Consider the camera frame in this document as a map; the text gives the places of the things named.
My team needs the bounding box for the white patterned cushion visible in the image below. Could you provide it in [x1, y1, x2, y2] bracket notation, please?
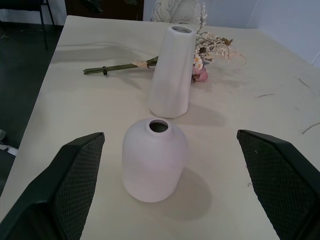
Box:
[150, 0, 203, 25]

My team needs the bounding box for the dark wooden cabinet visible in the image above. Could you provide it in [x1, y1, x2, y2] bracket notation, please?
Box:
[65, 0, 145, 21]

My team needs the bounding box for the short pink round vase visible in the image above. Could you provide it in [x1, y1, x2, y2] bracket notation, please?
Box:
[121, 117, 189, 203]

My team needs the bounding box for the tall white faceted vase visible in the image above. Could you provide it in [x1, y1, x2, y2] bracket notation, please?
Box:
[146, 24, 198, 120]

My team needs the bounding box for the artificial flower bouquet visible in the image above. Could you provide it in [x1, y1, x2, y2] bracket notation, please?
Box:
[83, 2, 247, 84]

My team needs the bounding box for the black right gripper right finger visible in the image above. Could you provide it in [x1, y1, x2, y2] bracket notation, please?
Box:
[236, 129, 320, 240]

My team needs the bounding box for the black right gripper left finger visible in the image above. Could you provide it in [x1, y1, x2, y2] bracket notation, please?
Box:
[0, 131, 106, 240]

